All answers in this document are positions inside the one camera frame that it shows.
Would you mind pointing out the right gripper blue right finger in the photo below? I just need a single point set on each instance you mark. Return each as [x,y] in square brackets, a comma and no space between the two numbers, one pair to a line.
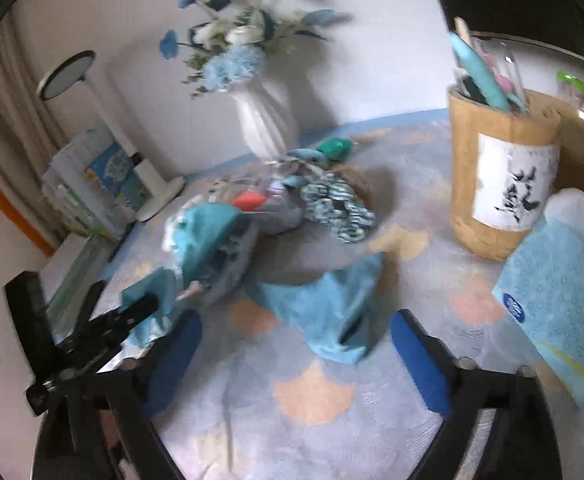
[429,363]

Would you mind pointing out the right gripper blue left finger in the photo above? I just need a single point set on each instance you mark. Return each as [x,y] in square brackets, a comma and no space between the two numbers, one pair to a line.
[165,365]

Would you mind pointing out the teal cloth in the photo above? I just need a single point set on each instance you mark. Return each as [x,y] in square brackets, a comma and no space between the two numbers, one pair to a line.
[207,238]

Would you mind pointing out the blue white patterned scrunchie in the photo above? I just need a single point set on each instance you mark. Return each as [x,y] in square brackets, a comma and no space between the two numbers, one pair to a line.
[332,202]

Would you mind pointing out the red orange soft item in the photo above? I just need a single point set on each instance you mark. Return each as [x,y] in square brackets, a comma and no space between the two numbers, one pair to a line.
[249,201]

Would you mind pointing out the teal patterned fabric piece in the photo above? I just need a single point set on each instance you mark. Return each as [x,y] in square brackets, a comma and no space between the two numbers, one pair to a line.
[334,313]

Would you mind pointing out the blue tissue pack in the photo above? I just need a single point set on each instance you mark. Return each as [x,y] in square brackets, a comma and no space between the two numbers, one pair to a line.
[542,288]

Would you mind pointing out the blue floral table mat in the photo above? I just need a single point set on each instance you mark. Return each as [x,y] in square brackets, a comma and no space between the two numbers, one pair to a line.
[416,313]

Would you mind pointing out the white desk lamp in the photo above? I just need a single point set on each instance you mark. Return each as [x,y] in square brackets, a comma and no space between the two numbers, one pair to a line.
[75,70]

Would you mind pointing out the stack of children's books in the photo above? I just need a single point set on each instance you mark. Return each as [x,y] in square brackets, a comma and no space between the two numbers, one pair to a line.
[93,179]

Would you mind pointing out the bamboo pen holder with label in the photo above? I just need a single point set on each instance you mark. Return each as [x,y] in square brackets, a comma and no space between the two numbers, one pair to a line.
[503,169]

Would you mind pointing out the beige curtain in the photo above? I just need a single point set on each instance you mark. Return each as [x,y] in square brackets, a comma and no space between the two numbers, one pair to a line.
[30,136]

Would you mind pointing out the green round hair accessory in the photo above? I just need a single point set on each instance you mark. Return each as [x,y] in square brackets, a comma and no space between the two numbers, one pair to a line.
[336,149]

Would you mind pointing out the white ribbed ceramic vase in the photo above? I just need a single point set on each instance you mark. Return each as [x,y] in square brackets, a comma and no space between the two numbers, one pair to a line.
[268,128]

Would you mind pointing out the brown cardboard box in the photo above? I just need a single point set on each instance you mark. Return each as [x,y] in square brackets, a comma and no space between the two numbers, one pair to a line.
[571,135]

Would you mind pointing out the pens in holder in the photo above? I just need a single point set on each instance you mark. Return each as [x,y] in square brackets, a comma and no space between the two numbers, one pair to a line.
[503,93]

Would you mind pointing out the blue and white flower bouquet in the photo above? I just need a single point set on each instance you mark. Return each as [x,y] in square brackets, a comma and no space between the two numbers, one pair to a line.
[235,42]

